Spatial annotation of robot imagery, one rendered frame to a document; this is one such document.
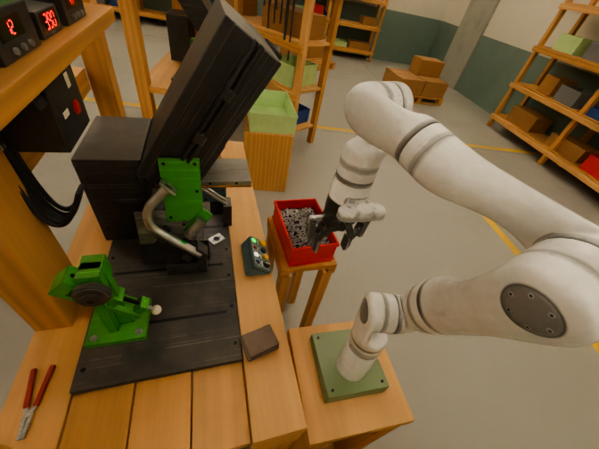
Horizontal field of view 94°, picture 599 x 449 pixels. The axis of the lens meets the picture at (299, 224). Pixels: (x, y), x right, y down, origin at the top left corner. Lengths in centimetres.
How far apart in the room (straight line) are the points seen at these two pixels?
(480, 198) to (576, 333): 15
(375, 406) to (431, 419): 110
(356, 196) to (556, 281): 30
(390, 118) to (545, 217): 20
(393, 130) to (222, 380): 77
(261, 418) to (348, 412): 25
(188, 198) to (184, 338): 42
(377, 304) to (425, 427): 143
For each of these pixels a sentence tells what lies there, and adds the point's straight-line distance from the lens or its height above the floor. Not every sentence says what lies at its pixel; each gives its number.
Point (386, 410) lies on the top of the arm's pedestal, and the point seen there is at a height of 85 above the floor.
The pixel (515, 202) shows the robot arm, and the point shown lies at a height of 160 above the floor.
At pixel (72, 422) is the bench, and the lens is 97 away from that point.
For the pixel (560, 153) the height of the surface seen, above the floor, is 27.
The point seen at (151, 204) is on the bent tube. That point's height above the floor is 116.
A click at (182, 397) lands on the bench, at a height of 88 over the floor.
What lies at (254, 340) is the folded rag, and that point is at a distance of 89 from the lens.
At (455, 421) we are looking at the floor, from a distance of 215.
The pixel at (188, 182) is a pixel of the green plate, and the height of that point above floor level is 120.
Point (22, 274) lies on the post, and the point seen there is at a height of 113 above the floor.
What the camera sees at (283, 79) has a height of 78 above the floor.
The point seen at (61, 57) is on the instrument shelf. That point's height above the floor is 152.
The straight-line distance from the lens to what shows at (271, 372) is 90.
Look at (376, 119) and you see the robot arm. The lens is 42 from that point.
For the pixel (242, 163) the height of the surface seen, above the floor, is 113.
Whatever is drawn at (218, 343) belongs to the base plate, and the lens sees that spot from 93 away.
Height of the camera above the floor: 175
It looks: 42 degrees down
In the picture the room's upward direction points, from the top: 13 degrees clockwise
